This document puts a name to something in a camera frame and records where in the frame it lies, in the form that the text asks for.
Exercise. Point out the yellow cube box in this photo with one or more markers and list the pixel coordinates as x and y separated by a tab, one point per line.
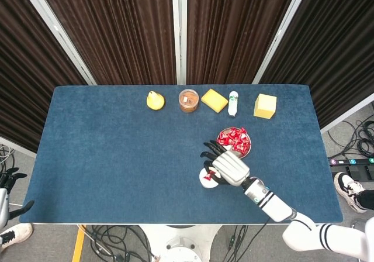
264	107

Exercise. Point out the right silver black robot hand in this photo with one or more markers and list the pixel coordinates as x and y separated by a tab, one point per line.
231	168

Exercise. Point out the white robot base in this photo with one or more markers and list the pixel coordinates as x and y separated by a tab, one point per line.
181	241

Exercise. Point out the white partition base rail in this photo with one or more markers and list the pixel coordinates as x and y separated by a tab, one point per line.
344	117
17	148

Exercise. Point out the black trouser leg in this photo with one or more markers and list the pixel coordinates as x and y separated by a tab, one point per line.
366	199

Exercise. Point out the round metal plate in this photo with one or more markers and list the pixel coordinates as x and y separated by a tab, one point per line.
245	153

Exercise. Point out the yellow sponge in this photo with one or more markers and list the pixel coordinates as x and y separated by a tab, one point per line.
214	99

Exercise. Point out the blue tablecloth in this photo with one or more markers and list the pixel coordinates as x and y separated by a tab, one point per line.
117	156

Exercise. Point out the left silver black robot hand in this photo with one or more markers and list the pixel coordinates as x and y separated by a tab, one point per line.
3	203

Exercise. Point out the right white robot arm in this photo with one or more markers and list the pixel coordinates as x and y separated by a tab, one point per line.
277	208

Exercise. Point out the white and black sneaker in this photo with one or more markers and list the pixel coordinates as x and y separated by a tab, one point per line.
346	186

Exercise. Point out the black foot pedals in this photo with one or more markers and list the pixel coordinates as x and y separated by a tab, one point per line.
362	172

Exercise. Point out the small white bottle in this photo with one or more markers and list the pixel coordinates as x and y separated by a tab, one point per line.
233	105

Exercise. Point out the plain white sneaker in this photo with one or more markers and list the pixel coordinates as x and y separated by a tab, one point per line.
14	235

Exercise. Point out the white partition frame post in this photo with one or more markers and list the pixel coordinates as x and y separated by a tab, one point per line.
279	25
183	10
52	25
175	10

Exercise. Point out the small white bowl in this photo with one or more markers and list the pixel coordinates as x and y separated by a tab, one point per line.
204	183

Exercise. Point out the clear jar of rubber bands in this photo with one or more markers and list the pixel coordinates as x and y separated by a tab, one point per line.
189	99

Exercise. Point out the brown pleated curtain panel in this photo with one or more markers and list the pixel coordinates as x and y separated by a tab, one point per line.
336	54
23	83
233	34
117	34

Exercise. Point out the yellow pear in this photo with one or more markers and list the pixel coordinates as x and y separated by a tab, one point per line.
155	102

